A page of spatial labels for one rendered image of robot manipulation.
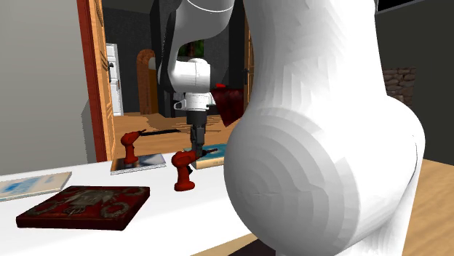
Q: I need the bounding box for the narrow wooden door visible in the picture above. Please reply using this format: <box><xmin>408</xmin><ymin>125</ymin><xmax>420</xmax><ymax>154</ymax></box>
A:
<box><xmin>243</xmin><ymin>27</ymin><xmax>255</xmax><ymax>111</ymax></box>

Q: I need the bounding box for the brown arched door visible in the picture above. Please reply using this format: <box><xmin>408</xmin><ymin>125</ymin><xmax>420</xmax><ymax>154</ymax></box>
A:
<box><xmin>135</xmin><ymin>49</ymin><xmax>159</xmax><ymax>116</ymax></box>

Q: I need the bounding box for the teal book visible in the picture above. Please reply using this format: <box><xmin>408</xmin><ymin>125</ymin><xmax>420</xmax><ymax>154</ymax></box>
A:
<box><xmin>192</xmin><ymin>143</ymin><xmax>228</xmax><ymax>170</ymax></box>

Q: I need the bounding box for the orange wooden door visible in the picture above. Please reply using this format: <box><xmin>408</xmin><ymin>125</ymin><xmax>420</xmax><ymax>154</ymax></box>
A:
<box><xmin>76</xmin><ymin>0</ymin><xmax>116</xmax><ymax>163</ymax></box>

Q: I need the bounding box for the grey blue book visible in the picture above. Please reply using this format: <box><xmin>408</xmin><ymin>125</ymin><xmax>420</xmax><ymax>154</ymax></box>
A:
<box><xmin>110</xmin><ymin>153</ymin><xmax>167</xmax><ymax>176</ymax></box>

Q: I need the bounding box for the dark red patterned book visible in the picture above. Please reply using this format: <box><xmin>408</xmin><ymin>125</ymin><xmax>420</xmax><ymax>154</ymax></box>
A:
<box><xmin>15</xmin><ymin>185</ymin><xmax>151</xmax><ymax>232</ymax></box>

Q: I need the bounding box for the red toy drill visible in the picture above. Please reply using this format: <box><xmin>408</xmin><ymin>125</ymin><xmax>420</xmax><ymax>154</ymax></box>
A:
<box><xmin>171</xmin><ymin>148</ymin><xmax>219</xmax><ymax>192</ymax></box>
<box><xmin>120</xmin><ymin>129</ymin><xmax>148</xmax><ymax>166</ymax></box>

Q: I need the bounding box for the pale blue white book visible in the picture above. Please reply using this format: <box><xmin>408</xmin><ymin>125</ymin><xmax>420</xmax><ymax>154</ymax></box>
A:
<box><xmin>0</xmin><ymin>171</ymin><xmax>73</xmax><ymax>204</ymax></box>

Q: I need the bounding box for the white door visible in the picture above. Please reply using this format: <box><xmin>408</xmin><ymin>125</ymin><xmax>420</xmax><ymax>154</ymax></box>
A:
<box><xmin>105</xmin><ymin>42</ymin><xmax>124</xmax><ymax>117</ymax></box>

